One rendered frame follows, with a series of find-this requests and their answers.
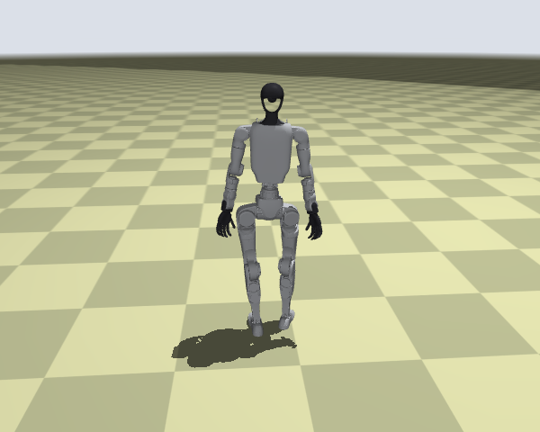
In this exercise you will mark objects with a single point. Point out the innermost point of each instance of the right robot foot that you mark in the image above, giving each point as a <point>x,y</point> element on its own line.
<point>284,323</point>

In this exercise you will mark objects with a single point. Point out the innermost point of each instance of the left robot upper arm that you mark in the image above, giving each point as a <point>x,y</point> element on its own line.
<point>238,148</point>

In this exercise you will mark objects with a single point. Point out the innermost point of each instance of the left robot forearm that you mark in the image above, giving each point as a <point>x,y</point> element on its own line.
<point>230,189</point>

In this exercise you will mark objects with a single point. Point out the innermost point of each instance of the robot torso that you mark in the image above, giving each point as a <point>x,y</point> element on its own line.
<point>270,155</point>

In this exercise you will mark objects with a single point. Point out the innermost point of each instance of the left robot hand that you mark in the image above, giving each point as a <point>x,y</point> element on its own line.
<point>224,220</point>

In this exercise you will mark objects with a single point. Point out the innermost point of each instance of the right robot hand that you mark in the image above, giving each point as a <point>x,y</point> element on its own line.
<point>314,222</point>

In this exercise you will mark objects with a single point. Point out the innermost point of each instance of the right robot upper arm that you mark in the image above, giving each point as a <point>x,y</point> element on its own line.
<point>300,135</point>

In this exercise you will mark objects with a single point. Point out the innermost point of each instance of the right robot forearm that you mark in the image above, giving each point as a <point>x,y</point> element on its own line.
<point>309,195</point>

